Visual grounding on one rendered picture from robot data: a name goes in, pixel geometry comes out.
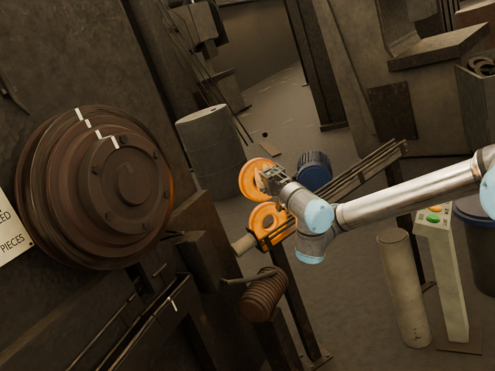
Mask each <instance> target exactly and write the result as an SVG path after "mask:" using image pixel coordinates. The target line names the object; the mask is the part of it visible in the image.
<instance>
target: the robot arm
mask: <svg viewBox="0 0 495 371"><path fill-rule="evenodd" d="M278 167H281V166H279V165H278V164H277V163H276V164H275V166H274V165H272V166H270V167H269V168H268V167H267V165H266V164H265V163H264V164H263V171H261V172H259V171H258V170H257V168H255V176H254V177H255V180H256V185H257V188H258V190H259V191H260V192H262V193H263V194H267V195H268V196H272V197H273V196H275V195H276V196H278V198H277V201H276V204H275V209H276V210H277V211H278V212H281V211H283V210H287V211H288V212H290V213H291V214H292V215H293V216H294V217H295V218H296V239H295V254H296V256H297V258H298V259H299V260H300V261H303V262H304V263H307V264H318V263H320V262H321V261H322V260H323V259H324V257H325V255H326V254H325V250H326V248H327V246H329V245H330V243H332V241H333V240H334V239H335V238H336V237H337V236H338V235H339V234H341V233H345V232H348V231H351V230H353V229H356V228H358V227H363V226H366V225H371V224H373V223H377V222H381V221H384V220H386V219H391V218H394V217H397V216H401V215H405V214H407V213H412V212H415V211H419V210H422V209H425V208H430V207H432V206H436V205H440V204H443V203H446V202H451V201H453V200H456V199H460V198H464V197H468V196H471V195H474V194H478V193H480V202H481V206H482V208H483V210H484V211H485V212H486V213H487V214H488V215H489V216H490V217H491V218H492V219H493V220H494V221H495V144H492V145H489V146H485V147H483V148H481V149H478V150H477V151H476V152H475V154H474V157H473V158H471V159H468V160H465V161H463V162H460V163H456V164H455V165H452V166H448V167H446V168H444V169H440V170H437V171H435V172H432V173H429V174H425V175H423V176H421V177H417V178H415V179H412V180H409V181H407V182H404V183H400V184H398V185H395V186H392V187H389V188H386V189H384V190H381V191H378V192H376V193H373V194H369V195H367V196H365V197H361V198H359V199H356V200H353V201H350V202H347V203H345V204H337V203H334V204H330V205H329V204H328V203H327V201H325V200H324V199H321V198H319V197H318V196H317V195H315V194H313V193H312V192H311V191H309V190H308V189H307V188H305V187H304V186H302V185H301V184H300V183H297V182H292V180H291V178H290V177H288V176H287V175H286V172H285V169H284V168H283V167H281V168H282V170H280V169H279V168H278Z"/></svg>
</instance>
